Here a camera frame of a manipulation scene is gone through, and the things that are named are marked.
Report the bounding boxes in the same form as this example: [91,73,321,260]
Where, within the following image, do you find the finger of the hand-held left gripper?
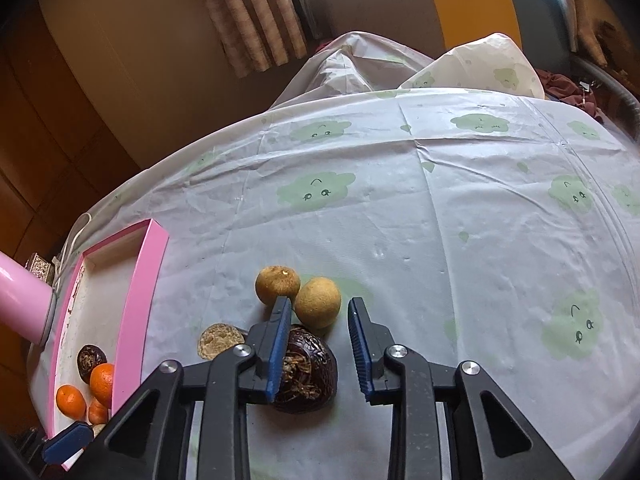
[42,422,93,465]

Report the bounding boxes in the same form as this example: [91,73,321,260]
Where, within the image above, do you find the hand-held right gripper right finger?
[347,296,576,480]

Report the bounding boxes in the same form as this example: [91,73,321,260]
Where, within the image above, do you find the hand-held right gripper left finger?
[87,296,292,480]

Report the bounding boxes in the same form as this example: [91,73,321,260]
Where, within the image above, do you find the dark wrinkled passion fruit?
[270,325,338,415]
[76,344,108,385]

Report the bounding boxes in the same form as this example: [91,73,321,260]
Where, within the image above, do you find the carrot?
[88,396,110,425]

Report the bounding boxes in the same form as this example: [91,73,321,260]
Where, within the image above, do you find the small orange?
[55,384,87,420]

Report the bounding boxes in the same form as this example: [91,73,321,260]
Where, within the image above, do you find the yellow-brown round fruit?
[293,277,342,330]
[255,266,302,307]

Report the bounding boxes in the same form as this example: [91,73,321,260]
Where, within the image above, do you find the large orange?
[90,362,116,408]

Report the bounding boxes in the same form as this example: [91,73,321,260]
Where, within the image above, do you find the pink rectangular tray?
[42,218,170,471]

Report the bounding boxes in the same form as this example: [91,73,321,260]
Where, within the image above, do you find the halved dried dark fruit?
[197,324,247,361]

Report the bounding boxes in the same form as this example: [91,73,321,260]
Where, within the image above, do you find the pink electric kettle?
[0,251,58,347]

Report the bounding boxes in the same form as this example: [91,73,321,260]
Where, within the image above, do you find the small patterned metal box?
[25,252,56,281]

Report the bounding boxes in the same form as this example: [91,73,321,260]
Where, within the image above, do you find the cloth-covered chair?
[270,31,436,111]
[400,32,546,101]

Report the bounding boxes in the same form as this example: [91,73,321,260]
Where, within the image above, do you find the brown wooden wardrobe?
[0,0,143,271]

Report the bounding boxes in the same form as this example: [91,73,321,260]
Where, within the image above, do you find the dark red cloth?
[537,71,608,123]

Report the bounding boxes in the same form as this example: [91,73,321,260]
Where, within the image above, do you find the beige striped curtain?
[187,0,308,78]

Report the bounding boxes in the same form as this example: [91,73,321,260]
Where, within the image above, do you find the grey yellow teal sofa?
[309,0,576,61]

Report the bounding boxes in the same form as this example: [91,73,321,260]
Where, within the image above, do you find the beige sheer curtain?
[520,0,633,68]

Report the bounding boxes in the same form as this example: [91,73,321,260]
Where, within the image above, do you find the white power cable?
[52,212,93,291]

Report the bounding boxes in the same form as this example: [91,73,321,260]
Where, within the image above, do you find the grey metal rail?
[570,55,640,141]

